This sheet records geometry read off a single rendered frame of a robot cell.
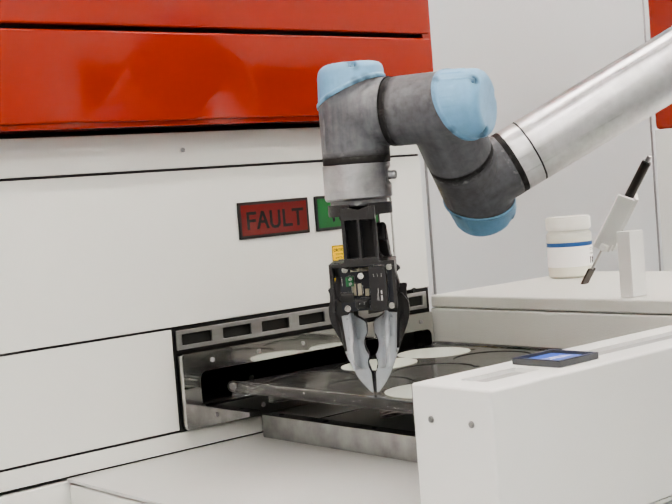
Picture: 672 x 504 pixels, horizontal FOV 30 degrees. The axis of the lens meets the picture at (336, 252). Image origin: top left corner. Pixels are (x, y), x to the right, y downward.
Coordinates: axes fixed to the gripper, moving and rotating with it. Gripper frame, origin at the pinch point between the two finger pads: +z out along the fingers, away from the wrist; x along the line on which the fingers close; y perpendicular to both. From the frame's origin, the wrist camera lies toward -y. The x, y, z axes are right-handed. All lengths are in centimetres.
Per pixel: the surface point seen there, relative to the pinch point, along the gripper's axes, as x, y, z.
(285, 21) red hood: -9.5, -22.0, -43.8
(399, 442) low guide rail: 2.2, -0.5, 7.4
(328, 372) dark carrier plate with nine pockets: -7.2, -18.3, 1.6
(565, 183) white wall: 51, -304, -17
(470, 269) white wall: 15, -267, 8
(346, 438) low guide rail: -4.4, -7.0, 7.9
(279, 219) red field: -12.8, -25.3, -18.3
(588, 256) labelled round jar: 31, -57, -8
